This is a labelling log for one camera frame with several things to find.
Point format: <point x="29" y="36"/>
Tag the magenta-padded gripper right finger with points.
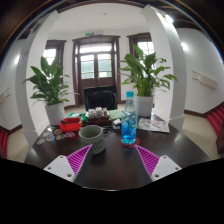
<point x="165" y="168"/>

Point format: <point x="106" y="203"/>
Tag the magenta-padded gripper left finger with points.
<point x="60" y="168"/>

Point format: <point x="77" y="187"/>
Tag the clear bottle with blue cap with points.
<point x="129" y="130"/>

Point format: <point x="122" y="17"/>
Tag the small round pink badge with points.
<point x="69" y="134"/>

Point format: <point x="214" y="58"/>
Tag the flat round red coaster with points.
<point x="137" y="142"/>

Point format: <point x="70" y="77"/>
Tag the red box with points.
<point x="70" y="126"/>

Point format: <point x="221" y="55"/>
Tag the printed magazine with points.
<point x="154" y="125"/>

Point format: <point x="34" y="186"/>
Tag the grey-green patterned mug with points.
<point x="92" y="138"/>

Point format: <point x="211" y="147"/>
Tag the leafy plant in white pot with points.
<point x="144" y="106"/>
<point x="55" y="115"/>

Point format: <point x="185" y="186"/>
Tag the green and white box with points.
<point x="77" y="115"/>

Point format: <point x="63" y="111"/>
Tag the red carpeted staircase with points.
<point x="216" y="120"/>
<point x="3" y="141"/>

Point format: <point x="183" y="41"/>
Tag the wooden tray with small cups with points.
<point x="98" y="116"/>

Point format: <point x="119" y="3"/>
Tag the green notebook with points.
<point x="116" y="115"/>

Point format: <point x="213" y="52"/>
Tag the black chair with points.
<point x="100" y="98"/>

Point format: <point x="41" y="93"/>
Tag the dark wooden double door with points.
<point x="96" y="83"/>

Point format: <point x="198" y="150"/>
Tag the dark-framed window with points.
<point x="145" y="46"/>
<point x="50" y="53"/>

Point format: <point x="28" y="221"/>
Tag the green exit sign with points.
<point x="89" y="34"/>

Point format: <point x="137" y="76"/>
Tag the white wall radiator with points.
<point x="206" y="80"/>
<point x="4" y="96"/>

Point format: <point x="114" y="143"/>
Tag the white wall lamp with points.
<point x="184" y="46"/>
<point x="16" y="60"/>

